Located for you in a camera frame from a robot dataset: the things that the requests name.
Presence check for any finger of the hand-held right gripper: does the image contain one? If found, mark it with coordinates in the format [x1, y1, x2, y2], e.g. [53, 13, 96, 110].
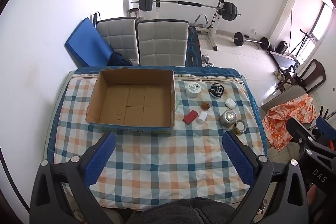
[287, 118, 317, 151]
[316, 117, 336, 138]

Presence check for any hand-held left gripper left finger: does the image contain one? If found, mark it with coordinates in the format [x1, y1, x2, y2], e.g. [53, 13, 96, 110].
[29, 132, 124, 224]

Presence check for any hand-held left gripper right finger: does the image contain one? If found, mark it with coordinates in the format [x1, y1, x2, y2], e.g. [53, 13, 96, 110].
[222, 131, 309, 224]

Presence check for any cardboard box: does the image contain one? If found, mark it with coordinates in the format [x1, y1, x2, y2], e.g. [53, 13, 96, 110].
[86, 69, 176, 135]

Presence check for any orange floral cloth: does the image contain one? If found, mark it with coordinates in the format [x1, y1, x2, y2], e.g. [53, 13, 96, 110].
[261, 94, 317, 152]

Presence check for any beige chair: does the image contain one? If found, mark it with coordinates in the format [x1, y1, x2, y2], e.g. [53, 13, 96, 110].
[259, 85, 315, 135]

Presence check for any silver metal can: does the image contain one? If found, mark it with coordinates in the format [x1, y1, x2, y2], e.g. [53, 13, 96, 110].
[220, 110, 237, 128]

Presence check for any dark wooden chair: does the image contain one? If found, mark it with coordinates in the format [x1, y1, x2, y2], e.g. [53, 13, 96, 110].
[282, 59, 327, 94]

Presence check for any checked tablecloth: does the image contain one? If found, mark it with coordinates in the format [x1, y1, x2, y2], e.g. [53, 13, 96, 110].
[47, 67, 268, 210]

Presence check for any small red flat box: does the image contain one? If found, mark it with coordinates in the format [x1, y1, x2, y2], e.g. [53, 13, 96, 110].
[183, 109, 198, 125]

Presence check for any dark low table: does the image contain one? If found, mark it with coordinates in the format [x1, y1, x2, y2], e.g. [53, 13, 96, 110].
[269, 51, 300, 71]

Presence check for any black round tin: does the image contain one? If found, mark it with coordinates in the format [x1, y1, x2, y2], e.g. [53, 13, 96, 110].
[209, 83, 225, 99]

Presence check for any white round jar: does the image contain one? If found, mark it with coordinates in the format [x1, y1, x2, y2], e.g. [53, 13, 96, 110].
[186, 82, 201, 98]

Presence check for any black tripod stand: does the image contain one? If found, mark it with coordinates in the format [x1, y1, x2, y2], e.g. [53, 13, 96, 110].
[289, 28, 318, 59]

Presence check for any dark blue net bag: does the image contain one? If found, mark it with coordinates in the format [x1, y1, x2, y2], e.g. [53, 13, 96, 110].
[108, 51, 133, 67]

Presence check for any short barbell with black plates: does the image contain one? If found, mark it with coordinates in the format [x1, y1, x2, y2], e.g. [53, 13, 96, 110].
[233, 32, 271, 51]

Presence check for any blue folded mat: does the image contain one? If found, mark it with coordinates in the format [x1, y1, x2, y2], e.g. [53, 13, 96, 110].
[64, 18, 114, 68]

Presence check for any grey padded chair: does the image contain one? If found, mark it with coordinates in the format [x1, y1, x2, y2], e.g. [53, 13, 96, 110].
[137, 19, 189, 67]
[96, 17, 139, 66]

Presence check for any blue patterned weight bench pad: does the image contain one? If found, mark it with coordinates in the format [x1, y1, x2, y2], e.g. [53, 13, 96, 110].
[186, 26, 202, 67]

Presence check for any long barbell with black plates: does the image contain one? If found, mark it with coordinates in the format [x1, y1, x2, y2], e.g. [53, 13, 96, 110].
[130, 0, 241, 22]

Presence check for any grey exercise frame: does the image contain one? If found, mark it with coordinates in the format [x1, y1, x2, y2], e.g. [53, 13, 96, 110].
[194, 15, 210, 30]

